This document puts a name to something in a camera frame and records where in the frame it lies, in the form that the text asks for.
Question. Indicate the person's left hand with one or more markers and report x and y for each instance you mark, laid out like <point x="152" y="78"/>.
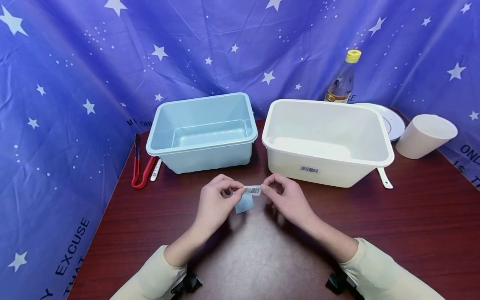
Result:
<point x="213" y="208"/>

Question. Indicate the person's right hand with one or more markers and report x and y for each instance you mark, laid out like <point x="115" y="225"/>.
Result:
<point x="292" y="204"/>

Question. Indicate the light blue paper piece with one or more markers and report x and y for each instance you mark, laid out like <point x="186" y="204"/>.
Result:
<point x="244" y="203"/>

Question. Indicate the white barcode sticker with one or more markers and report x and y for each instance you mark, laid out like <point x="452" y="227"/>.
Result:
<point x="252" y="190"/>

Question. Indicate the person's left forearm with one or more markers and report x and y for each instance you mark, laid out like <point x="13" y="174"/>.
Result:
<point x="165" y="266"/>

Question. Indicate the person's right forearm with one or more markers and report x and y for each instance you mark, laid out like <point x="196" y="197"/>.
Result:
<point x="360" y="262"/>

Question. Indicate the white spoon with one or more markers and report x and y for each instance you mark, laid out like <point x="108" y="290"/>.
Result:
<point x="155" y="170"/>
<point x="385" y="178"/>

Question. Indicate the white plastic basin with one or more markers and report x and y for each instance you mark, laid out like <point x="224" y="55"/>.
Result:
<point x="326" y="139"/>

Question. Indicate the light blue plastic basin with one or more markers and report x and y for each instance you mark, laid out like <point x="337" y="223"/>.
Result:
<point x="202" y="131"/>

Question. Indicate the black wrist band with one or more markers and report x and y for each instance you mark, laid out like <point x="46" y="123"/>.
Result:
<point x="187" y="284"/>
<point x="342" y="283"/>

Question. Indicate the red kitchen tongs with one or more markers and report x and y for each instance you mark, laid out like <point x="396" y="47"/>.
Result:
<point x="139" y="166"/>

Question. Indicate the white plate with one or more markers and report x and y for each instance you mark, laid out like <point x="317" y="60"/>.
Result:
<point x="392" y="121"/>

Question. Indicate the clear bottle with yellow cap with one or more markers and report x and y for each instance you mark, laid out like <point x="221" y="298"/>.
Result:
<point x="342" y="81"/>

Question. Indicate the white plastic cup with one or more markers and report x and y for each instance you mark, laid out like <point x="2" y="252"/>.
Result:
<point x="425" y="135"/>

